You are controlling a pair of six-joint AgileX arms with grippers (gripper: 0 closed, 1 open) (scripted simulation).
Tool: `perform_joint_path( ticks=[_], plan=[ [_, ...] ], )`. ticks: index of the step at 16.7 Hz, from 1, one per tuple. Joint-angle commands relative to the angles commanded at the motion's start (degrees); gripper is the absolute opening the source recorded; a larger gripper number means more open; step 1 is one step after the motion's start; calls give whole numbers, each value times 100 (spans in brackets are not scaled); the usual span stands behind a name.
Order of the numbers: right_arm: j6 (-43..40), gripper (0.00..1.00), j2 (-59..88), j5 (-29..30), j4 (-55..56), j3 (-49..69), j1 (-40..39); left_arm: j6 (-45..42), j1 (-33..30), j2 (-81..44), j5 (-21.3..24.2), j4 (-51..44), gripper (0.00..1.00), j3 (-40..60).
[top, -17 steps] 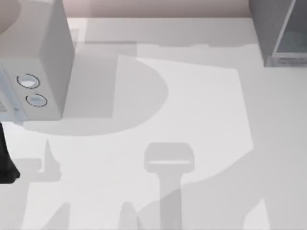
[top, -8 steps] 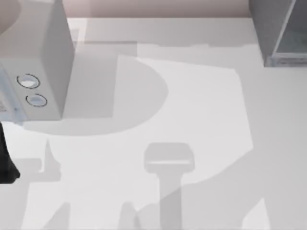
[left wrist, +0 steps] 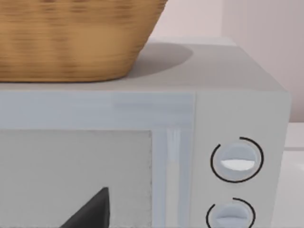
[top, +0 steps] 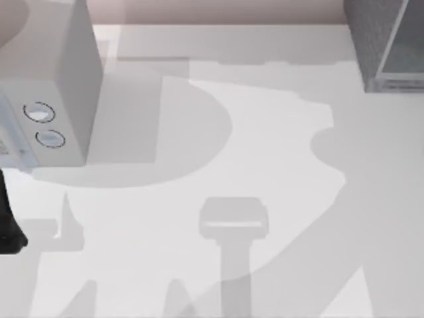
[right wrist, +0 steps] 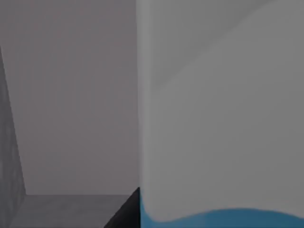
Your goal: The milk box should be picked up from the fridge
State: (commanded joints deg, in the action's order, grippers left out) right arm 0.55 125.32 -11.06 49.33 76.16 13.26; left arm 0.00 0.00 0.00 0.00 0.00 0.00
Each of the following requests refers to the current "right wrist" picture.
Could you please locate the white and blue bottle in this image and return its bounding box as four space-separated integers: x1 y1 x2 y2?
136 0 304 228

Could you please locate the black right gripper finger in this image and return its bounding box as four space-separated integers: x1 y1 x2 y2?
103 187 141 228

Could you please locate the grey cabinet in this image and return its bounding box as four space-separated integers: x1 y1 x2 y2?
0 0 141 228

